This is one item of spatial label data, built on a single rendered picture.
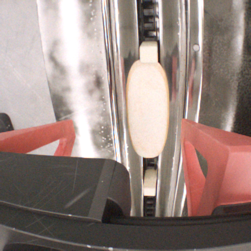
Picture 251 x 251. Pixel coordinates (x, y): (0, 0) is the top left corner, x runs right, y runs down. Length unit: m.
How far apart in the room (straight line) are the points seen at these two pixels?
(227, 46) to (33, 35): 0.20
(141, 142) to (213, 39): 0.12
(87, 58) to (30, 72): 0.10
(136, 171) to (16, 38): 0.20
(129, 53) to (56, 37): 0.06
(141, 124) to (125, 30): 0.08
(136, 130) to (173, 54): 0.07
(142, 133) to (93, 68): 0.07
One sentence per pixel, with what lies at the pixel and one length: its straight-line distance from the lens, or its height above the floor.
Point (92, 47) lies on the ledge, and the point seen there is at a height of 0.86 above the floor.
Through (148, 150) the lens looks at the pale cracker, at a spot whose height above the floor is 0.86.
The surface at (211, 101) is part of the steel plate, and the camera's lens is 0.22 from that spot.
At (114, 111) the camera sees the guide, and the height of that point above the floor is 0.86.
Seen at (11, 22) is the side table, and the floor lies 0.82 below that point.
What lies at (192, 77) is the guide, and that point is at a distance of 0.17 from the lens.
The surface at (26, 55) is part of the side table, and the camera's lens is 0.25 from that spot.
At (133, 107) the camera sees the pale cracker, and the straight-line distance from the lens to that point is 0.18.
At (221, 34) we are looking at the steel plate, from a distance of 0.21.
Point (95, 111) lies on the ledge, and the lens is 0.18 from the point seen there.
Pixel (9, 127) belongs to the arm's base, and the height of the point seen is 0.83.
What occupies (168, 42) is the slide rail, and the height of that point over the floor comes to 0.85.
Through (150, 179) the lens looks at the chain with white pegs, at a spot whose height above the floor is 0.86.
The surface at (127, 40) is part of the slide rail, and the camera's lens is 0.17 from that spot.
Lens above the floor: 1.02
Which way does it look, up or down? 59 degrees down
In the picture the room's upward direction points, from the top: 165 degrees counter-clockwise
